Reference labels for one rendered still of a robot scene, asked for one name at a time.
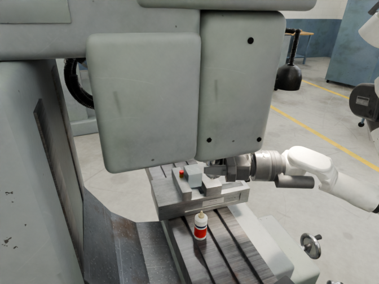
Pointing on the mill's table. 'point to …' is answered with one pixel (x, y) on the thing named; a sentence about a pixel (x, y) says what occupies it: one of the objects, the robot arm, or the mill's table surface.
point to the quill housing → (236, 80)
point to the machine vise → (193, 196)
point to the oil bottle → (200, 226)
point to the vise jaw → (208, 187)
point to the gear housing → (232, 4)
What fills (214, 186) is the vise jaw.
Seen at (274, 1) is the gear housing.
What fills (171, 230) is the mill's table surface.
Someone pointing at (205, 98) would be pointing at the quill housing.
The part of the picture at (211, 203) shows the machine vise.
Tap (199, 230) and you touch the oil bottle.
